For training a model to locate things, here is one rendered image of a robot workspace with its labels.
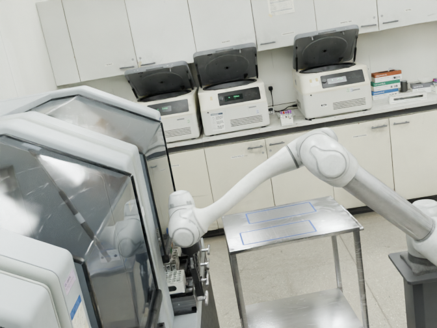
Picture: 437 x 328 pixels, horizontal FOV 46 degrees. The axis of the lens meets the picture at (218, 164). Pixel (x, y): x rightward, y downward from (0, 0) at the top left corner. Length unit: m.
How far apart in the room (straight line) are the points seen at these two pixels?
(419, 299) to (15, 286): 1.76
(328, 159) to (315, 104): 2.57
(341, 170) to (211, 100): 2.62
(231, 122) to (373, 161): 1.24
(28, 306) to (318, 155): 1.13
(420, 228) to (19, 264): 1.43
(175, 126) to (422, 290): 2.58
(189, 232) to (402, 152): 3.03
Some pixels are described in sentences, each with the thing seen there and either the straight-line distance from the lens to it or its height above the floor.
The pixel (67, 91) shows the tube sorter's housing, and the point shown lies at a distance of 2.52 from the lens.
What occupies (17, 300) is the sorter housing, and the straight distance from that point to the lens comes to 0.89.
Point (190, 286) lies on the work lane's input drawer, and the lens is 2.12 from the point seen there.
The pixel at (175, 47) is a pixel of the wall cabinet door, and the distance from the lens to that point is 4.46.
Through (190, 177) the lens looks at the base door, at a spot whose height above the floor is 0.59.
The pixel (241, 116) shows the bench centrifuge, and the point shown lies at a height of 1.02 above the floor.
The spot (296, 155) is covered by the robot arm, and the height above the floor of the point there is 1.29.
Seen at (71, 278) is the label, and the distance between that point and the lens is 1.04.
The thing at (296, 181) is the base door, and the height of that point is 0.40.
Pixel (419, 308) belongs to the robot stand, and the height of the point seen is 0.54.
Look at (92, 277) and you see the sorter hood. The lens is 1.12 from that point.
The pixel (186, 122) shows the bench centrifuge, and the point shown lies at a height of 1.05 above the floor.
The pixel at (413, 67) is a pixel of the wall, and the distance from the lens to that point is 5.13.
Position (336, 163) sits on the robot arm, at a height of 1.30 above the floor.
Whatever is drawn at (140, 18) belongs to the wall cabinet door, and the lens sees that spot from 4.49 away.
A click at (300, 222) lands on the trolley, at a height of 0.82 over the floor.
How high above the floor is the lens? 1.81
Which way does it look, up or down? 15 degrees down
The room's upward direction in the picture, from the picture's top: 10 degrees counter-clockwise
